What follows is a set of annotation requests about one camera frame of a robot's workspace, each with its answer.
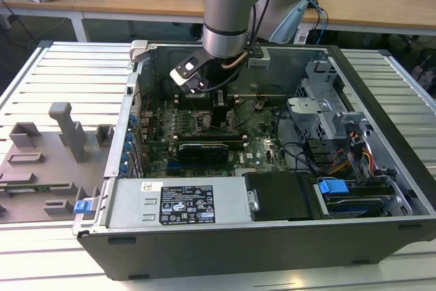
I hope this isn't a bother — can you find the black office chair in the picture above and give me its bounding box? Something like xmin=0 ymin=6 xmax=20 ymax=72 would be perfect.
xmin=408 ymin=48 xmax=436 ymax=91

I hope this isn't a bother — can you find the green motherboard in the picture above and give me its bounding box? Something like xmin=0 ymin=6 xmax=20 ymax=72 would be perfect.
xmin=136 ymin=96 xmax=290 ymax=179

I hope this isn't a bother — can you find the dark hard disk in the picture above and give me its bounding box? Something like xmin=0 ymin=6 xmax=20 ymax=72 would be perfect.
xmin=325 ymin=195 xmax=385 ymax=219

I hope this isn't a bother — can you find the grey parts rack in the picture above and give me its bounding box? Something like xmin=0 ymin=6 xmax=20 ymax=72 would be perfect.
xmin=0 ymin=102 xmax=115 ymax=224

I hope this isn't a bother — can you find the blue cable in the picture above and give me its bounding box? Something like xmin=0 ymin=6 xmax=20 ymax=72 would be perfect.
xmin=308 ymin=0 xmax=330 ymax=45

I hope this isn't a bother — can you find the grey case latch handle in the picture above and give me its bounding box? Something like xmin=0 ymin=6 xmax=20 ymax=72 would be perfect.
xmin=130 ymin=40 xmax=151 ymax=63

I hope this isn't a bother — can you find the black graphics card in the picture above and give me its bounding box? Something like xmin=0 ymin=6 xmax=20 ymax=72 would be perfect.
xmin=177 ymin=142 xmax=230 ymax=164

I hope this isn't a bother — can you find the black plastic shroud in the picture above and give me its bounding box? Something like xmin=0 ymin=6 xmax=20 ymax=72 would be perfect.
xmin=243 ymin=172 xmax=323 ymax=222

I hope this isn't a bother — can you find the silver power supply unit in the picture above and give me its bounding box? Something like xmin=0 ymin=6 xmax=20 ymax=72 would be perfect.
xmin=102 ymin=178 xmax=253 ymax=229

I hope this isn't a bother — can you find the black open PC case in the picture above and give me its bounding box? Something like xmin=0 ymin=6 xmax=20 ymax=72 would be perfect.
xmin=72 ymin=40 xmax=436 ymax=281

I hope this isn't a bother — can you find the silver drive cage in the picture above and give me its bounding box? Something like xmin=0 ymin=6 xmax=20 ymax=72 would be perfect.
xmin=285 ymin=61 xmax=369 ymax=142

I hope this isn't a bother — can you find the silver CPU plate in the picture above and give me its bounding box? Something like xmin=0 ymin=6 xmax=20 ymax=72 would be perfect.
xmin=199 ymin=115 xmax=214 ymax=132

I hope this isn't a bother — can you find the black RAM slot row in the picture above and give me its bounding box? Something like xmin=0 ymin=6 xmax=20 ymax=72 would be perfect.
xmin=173 ymin=94 xmax=239 ymax=112
xmin=172 ymin=132 xmax=249 ymax=151

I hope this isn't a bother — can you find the black PSU label sticker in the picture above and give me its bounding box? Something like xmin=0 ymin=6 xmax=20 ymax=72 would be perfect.
xmin=159 ymin=184 xmax=216 ymax=226

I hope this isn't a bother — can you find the CPU socket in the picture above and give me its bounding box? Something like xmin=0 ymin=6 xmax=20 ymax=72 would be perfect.
xmin=190 ymin=108 xmax=241 ymax=135

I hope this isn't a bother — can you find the blue disk carrier tab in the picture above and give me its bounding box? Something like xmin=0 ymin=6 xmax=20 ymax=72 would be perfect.
xmin=318 ymin=177 xmax=348 ymax=196

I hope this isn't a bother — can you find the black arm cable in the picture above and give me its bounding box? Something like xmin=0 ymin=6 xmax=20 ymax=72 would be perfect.
xmin=200 ymin=0 xmax=287 ymax=93

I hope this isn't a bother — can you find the black wire bundle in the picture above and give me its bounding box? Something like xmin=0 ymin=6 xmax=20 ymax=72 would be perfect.
xmin=275 ymin=105 xmax=328 ymax=174

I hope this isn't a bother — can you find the short wooden desk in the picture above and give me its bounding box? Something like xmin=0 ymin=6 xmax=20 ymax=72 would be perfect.
xmin=0 ymin=0 xmax=84 ymax=43

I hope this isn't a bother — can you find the green RAM stick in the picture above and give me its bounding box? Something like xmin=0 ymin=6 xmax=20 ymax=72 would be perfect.
xmin=0 ymin=184 xmax=71 ymax=192

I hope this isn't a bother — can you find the coloured power wire bundle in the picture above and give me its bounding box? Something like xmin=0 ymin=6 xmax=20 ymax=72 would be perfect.
xmin=328 ymin=149 xmax=375 ymax=176

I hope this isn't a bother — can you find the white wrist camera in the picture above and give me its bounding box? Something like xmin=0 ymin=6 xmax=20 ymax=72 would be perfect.
xmin=169 ymin=50 xmax=209 ymax=95

